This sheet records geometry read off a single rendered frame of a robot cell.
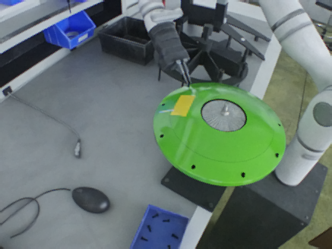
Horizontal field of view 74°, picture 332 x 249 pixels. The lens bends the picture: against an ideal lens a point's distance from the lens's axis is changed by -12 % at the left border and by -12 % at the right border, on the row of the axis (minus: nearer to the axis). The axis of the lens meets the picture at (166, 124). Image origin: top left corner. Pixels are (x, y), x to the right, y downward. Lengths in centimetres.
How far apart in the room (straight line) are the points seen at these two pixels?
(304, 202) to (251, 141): 34
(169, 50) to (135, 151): 29
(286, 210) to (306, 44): 45
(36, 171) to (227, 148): 50
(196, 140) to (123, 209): 24
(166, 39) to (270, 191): 52
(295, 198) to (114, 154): 54
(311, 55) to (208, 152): 33
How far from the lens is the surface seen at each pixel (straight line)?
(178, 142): 50
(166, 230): 58
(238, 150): 51
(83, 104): 86
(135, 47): 98
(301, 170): 74
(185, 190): 62
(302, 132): 66
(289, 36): 61
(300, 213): 78
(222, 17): 121
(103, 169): 67
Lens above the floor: 147
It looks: 47 degrees down
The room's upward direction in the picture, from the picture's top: 3 degrees clockwise
